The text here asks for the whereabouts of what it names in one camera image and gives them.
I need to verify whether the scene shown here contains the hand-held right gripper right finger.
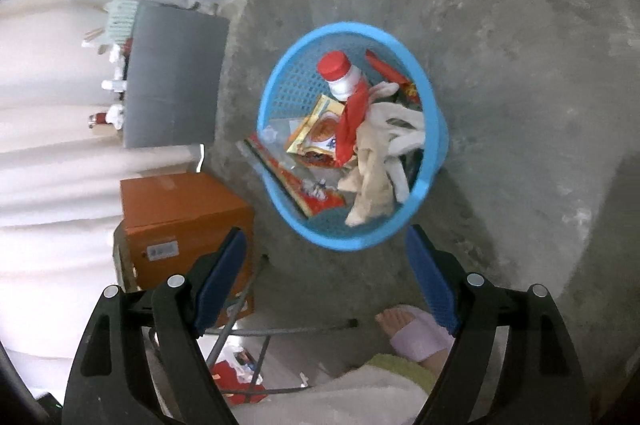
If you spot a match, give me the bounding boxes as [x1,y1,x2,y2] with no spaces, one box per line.
[405,224,591,425]

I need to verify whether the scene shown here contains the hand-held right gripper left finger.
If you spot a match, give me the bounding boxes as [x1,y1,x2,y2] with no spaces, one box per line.
[61,227,247,425]

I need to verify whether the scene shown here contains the blue plastic mesh basket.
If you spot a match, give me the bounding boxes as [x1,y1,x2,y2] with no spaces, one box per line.
[256,22,449,252]

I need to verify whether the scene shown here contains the purple slipper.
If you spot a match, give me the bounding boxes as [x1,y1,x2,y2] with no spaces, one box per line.
[389,305,457,362]

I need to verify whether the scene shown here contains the person's foot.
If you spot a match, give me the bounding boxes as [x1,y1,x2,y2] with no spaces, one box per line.
[375,305,427,347]

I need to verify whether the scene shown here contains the orange cardboard box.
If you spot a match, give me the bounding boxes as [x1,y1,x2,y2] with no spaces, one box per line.
[119,172,256,317]

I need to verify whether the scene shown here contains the red plastic bag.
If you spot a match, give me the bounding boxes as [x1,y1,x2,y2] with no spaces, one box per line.
[211,347,269,406]

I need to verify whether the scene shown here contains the red flat packet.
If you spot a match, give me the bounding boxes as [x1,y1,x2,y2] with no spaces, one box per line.
[245,132,347,218]

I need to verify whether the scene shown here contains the white cloth gloves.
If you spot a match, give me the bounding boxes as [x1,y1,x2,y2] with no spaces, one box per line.
[344,84,427,227]

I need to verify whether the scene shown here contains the gold snack packet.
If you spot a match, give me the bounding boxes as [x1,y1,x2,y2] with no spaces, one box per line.
[285,94,347,166]

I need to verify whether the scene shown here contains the red plastic strip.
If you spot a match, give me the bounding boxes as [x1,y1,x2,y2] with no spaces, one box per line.
[335,80,374,167]

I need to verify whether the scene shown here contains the white curtain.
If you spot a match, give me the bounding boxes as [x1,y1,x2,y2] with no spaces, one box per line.
[0,0,242,406]

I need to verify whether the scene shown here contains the grey cabinet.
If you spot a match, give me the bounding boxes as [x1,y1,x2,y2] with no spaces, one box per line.
[122,1,231,149]

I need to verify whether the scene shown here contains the red packet gold print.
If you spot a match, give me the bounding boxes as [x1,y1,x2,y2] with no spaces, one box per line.
[364,49,417,104]

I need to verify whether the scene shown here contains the white bottle red cap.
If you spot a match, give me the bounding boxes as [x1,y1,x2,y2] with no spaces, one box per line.
[316,51,370,102]

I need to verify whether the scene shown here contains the small green basket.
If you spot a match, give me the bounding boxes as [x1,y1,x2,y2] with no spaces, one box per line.
[104,0,139,44]

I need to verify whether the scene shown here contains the metal table frame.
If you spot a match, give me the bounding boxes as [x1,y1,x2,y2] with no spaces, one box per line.
[145,255,357,401]

